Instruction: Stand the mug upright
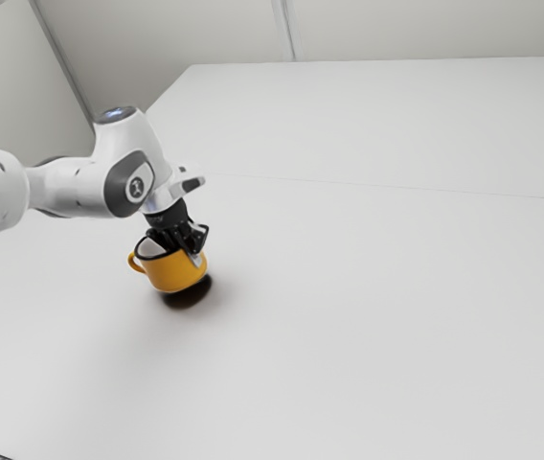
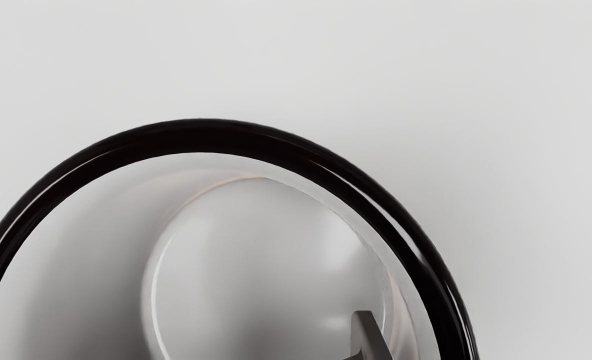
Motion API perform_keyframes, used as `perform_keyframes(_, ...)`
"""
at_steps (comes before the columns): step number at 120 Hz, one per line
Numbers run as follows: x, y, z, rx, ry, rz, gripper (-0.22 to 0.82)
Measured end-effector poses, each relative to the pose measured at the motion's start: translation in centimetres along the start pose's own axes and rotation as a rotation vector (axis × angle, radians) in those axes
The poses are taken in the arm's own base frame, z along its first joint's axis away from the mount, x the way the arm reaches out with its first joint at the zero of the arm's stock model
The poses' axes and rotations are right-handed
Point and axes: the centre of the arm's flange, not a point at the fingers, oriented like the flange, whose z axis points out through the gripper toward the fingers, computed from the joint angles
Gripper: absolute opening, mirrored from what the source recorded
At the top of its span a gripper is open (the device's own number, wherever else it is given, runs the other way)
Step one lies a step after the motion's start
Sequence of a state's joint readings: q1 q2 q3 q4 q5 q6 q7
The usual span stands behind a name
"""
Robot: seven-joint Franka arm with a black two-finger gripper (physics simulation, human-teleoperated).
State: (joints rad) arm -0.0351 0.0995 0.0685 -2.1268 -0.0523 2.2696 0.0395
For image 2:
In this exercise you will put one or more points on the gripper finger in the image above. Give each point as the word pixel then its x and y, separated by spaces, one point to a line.
pixel 366 340

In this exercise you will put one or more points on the white mug with black rim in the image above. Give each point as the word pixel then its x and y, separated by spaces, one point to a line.
pixel 101 260

